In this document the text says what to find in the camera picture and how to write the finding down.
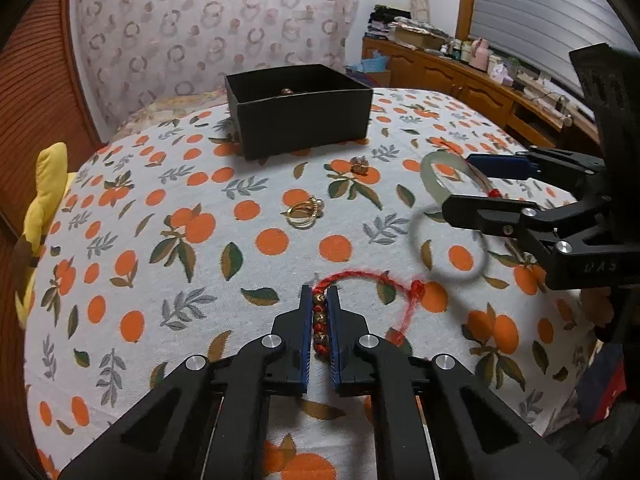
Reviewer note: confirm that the cardboard box with papers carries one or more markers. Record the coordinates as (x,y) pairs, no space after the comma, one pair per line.
(415,37)

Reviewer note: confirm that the stack of folded clothes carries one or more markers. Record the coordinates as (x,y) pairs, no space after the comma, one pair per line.
(382,22)

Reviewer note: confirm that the wooden side cabinet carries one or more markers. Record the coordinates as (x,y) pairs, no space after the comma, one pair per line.
(450,80)

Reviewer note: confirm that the blue plastic bag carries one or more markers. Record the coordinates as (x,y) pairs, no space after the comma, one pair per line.
(372,65)

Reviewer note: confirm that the tissue box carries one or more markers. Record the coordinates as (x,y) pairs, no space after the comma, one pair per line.
(501,75)

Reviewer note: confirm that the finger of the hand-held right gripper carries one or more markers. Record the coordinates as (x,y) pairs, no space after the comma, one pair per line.
(480,212)
(500,165)

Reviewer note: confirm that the louvered wooden wardrobe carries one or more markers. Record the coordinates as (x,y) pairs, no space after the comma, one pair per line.
(45,85)

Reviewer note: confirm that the yellow plush toy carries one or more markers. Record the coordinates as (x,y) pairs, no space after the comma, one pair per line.
(47,180)

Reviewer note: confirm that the group of small bottles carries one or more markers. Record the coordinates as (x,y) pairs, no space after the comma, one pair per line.
(452,50)

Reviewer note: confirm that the orange print tablecloth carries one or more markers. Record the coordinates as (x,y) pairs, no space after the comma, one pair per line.
(200,270)

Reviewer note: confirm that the floral bed blanket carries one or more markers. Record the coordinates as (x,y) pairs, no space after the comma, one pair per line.
(165,107)

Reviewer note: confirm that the pink thermos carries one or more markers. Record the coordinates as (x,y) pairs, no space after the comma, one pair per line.
(480,52)

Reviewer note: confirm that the gold rings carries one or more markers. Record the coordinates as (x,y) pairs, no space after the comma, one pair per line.
(316,206)

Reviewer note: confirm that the pale jade bangle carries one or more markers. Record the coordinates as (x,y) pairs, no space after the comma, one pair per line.
(429,180)

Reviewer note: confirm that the black cardboard box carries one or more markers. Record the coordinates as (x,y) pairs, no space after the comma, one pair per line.
(300,125)

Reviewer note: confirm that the person's right hand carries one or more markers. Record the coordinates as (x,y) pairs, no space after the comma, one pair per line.
(597,307)

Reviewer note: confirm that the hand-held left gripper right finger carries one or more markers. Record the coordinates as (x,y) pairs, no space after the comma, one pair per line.
(334,340)

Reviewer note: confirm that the grey window blind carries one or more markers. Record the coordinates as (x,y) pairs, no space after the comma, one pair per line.
(530,5)

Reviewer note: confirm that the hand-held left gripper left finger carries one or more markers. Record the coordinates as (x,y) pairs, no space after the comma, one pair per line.
(304,340)

